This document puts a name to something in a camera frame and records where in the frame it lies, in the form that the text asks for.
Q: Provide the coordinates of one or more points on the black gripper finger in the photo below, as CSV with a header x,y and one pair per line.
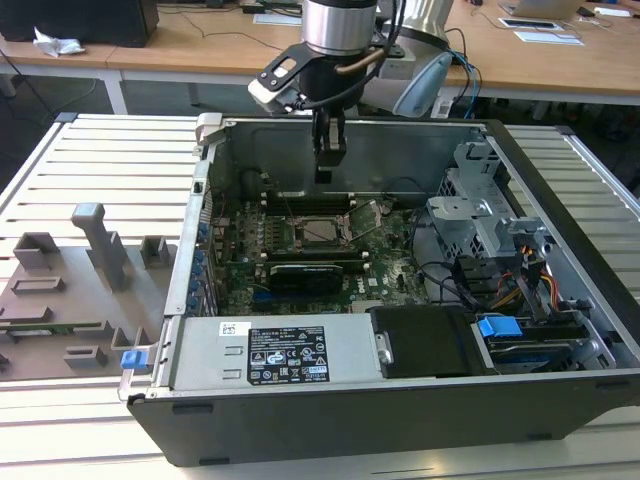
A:
x,y
335,145
319,130

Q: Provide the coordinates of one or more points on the metal locking lever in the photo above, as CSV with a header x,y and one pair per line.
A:
x,y
287,210

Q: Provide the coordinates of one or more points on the silver CPU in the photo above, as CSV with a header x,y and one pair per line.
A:
x,y
322,231

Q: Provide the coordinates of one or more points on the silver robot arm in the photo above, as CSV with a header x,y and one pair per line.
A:
x,y
337,25

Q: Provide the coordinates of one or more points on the RAM slot white clips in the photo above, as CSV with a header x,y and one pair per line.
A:
x,y
320,195
320,204
315,259

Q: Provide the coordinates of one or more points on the CPU socket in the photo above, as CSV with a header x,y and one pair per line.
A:
x,y
300,226

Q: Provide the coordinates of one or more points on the blue expansion slot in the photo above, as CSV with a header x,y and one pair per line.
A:
x,y
263,297

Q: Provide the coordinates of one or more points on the black drive cover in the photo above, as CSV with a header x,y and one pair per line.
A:
x,y
430,340

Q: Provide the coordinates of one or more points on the white paper sheet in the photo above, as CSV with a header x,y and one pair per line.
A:
x,y
277,19
550,38

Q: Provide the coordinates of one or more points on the pale blue teach pendant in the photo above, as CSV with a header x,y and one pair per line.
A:
x,y
422,85

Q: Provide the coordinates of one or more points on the white power adapter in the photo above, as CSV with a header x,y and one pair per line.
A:
x,y
442,106

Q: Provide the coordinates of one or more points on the wooden desk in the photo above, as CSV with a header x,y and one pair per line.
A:
x,y
210,52

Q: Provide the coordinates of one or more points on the green motherboard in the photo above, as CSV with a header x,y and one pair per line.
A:
x,y
390,270

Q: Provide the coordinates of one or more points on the graphics card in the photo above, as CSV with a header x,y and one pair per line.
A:
x,y
305,282

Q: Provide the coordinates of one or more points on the silver disk bay cage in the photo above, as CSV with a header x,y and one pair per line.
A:
x,y
460,220

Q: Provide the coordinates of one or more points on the small white sticker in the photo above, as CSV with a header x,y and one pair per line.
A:
x,y
228,329

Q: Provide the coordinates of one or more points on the black power supply label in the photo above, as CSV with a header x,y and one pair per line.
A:
x,y
286,355

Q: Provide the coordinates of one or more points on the silver laptop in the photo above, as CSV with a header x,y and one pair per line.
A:
x,y
547,7

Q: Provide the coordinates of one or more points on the silver power supply unit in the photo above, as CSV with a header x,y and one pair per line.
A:
x,y
210,350

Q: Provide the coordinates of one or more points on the blue disk carrier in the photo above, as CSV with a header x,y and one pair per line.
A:
x,y
497,330

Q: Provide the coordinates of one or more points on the black computer tower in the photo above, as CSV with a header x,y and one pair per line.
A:
x,y
75,20

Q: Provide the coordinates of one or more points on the crumpled white paper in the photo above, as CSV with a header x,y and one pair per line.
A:
x,y
57,42

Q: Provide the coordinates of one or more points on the black PC case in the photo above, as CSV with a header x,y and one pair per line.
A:
x,y
350,425

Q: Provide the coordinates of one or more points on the black hard disk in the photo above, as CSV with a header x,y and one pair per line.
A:
x,y
530,352

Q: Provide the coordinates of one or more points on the blue case latch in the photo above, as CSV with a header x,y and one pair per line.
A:
x,y
136,361

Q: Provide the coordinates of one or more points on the grey parts rack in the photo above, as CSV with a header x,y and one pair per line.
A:
x,y
75,300

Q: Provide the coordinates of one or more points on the green RAM stick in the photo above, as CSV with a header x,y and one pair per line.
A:
x,y
65,328

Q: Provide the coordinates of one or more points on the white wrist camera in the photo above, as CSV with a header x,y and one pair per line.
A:
x,y
272,100

